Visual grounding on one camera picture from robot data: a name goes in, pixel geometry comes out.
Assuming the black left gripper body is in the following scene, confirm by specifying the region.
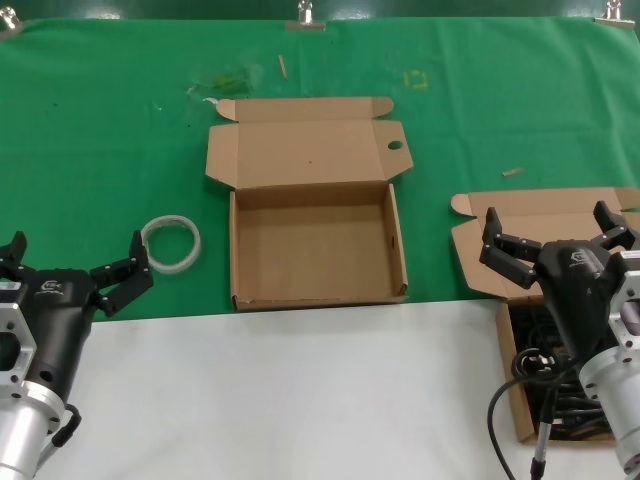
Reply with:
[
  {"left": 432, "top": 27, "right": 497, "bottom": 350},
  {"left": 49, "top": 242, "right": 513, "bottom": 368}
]
[{"left": 0, "top": 265, "right": 104, "bottom": 402}]

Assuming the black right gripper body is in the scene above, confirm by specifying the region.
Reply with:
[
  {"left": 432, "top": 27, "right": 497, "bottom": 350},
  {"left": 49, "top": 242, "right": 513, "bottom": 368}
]
[{"left": 537, "top": 238, "right": 621, "bottom": 364}]

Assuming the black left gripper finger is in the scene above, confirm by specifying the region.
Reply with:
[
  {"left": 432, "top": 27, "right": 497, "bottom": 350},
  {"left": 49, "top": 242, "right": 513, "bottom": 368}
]
[
  {"left": 89, "top": 229, "right": 155, "bottom": 318},
  {"left": 0, "top": 230, "right": 29, "bottom": 279}
]

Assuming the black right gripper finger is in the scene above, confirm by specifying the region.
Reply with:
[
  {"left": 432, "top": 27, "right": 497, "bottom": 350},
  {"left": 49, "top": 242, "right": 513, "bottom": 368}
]
[
  {"left": 592, "top": 199, "right": 640, "bottom": 252},
  {"left": 478, "top": 206, "right": 543, "bottom": 292}
]

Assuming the open cardboard box with hole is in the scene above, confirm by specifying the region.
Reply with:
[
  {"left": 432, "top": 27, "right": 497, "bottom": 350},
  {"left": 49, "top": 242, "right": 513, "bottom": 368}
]
[{"left": 204, "top": 96, "right": 415, "bottom": 314}]

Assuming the clear tape roll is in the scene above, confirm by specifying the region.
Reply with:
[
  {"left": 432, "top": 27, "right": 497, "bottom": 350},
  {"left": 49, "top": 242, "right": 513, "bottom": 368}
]
[{"left": 139, "top": 213, "right": 203, "bottom": 276}]

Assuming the green table cloth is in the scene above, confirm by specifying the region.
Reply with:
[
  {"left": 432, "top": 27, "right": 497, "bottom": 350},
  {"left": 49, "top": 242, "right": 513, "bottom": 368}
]
[{"left": 0, "top": 17, "right": 640, "bottom": 324}]

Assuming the clear plastic wrapper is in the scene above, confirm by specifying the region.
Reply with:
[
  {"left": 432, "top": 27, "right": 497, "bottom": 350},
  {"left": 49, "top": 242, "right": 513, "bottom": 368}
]
[{"left": 187, "top": 64, "right": 264, "bottom": 106}]

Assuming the open cardboard box of cables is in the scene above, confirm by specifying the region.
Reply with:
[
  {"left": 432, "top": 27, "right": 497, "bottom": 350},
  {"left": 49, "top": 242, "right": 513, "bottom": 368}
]
[{"left": 449, "top": 187, "right": 640, "bottom": 446}]

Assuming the silver left camera bracket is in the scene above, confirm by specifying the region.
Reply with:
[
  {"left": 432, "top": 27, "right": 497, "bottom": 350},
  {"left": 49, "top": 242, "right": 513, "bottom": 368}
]
[{"left": 0, "top": 300, "right": 40, "bottom": 397}]

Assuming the silver camera bracket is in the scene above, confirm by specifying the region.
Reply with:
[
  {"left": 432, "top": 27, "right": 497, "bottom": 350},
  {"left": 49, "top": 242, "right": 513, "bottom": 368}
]
[
  {"left": 0, "top": 300, "right": 40, "bottom": 397},
  {"left": 602, "top": 248, "right": 640, "bottom": 352}
]

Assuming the pile of black cables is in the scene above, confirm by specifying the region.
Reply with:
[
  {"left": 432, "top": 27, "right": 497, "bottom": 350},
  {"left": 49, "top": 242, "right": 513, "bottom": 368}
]
[{"left": 508, "top": 294, "right": 621, "bottom": 442}]

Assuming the silver right camera bracket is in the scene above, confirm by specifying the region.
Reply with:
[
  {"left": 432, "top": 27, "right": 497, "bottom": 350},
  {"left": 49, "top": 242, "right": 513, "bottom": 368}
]
[{"left": 602, "top": 248, "right": 640, "bottom": 352}]

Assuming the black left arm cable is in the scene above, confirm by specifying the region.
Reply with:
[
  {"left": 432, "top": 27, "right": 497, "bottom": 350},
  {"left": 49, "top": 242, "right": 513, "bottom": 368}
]
[{"left": 49, "top": 402, "right": 83, "bottom": 449}]

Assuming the cable with metal connector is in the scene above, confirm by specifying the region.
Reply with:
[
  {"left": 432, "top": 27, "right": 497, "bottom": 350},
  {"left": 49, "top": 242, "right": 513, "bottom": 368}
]
[{"left": 529, "top": 384, "right": 562, "bottom": 480}]

